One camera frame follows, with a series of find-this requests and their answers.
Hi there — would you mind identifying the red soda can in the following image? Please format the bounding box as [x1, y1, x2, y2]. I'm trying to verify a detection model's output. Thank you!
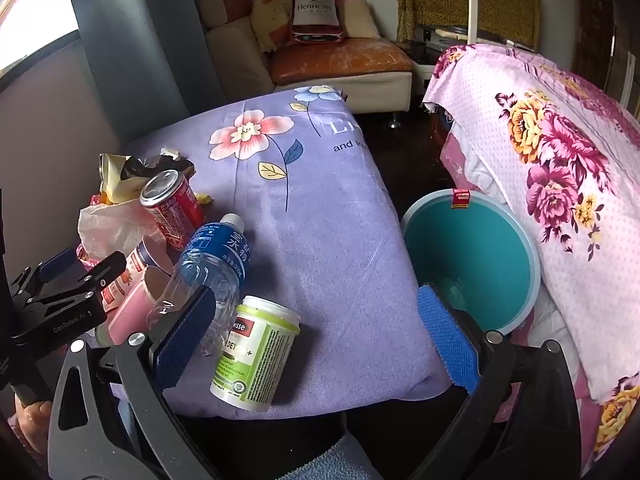
[139, 170, 207, 253]

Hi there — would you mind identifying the grey curtain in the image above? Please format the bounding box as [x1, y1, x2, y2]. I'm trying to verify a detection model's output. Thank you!
[65, 0, 226, 126]

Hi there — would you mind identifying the bottle shaped cushion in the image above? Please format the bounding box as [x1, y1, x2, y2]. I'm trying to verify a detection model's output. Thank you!
[287, 0, 346, 43]

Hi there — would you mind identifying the cream sofa orange cushion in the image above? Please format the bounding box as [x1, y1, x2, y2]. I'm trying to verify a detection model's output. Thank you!
[199, 0, 416, 113]

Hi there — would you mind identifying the blue grey towel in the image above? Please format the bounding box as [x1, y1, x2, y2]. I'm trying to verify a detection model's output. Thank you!
[295, 432, 381, 480]

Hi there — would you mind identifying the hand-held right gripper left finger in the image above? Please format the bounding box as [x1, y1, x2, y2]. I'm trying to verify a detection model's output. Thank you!
[47, 285, 221, 480]

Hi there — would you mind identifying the dark wooden door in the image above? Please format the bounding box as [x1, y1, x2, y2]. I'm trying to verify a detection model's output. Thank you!
[570, 0, 616, 91]

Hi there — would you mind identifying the pink white yogurt cup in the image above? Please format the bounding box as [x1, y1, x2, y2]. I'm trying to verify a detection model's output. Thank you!
[97, 235, 173, 313]

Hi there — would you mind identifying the window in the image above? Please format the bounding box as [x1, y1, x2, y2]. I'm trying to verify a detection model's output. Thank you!
[0, 0, 81, 81]

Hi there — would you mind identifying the teal plastic bin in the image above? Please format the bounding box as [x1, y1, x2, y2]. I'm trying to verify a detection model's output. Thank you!
[401, 189, 542, 336]

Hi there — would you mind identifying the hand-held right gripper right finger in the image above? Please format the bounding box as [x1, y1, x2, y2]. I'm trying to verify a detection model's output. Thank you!
[400, 284, 582, 480]

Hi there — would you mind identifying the white plastic bag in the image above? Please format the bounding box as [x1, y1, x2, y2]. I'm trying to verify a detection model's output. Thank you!
[77, 197, 166, 266]

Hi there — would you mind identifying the black plastic wrapper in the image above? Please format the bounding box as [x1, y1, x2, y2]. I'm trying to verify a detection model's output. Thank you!
[120, 147, 196, 183]

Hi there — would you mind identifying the white pole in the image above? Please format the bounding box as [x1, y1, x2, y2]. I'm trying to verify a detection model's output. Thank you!
[466, 0, 481, 43]

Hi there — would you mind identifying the cream pillow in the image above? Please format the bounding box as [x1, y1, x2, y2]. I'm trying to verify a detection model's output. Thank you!
[340, 0, 381, 40]

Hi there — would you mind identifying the purple floral tablecloth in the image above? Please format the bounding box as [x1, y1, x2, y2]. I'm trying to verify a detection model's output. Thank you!
[120, 85, 451, 421]

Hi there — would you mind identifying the pink floral blanket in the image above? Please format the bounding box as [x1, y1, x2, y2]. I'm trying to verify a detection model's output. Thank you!
[422, 44, 640, 476]

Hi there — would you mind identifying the white low cabinet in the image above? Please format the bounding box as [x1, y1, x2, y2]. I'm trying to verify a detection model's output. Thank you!
[412, 40, 451, 81]

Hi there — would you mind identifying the yellow snack bag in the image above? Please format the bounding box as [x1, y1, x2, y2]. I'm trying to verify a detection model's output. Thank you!
[97, 152, 151, 206]

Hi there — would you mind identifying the yellow plush pillow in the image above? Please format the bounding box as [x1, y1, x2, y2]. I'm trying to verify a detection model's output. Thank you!
[250, 0, 296, 53]

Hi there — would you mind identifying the clear plastic water bottle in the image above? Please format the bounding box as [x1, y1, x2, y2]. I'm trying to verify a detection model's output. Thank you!
[147, 213, 246, 358]

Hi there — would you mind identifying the white jar green label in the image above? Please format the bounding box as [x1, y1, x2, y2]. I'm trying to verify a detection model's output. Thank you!
[209, 295, 302, 413]

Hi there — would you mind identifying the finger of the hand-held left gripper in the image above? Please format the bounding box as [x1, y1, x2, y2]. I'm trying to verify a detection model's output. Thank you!
[10, 247, 76, 306]
[22, 251, 127, 311]

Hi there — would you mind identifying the person's left hand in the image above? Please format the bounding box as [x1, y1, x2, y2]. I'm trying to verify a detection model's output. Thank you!
[7, 395, 53, 461]

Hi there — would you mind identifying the black electronic device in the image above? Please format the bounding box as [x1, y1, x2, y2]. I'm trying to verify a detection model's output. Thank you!
[412, 24, 541, 53]

